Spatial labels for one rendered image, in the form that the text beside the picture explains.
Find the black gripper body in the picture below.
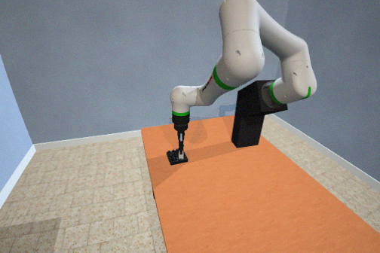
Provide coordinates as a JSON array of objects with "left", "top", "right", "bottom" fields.
[{"left": 174, "top": 124, "right": 188, "bottom": 138}]

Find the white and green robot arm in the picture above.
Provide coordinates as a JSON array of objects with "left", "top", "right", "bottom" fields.
[{"left": 169, "top": 0, "right": 317, "bottom": 125}]

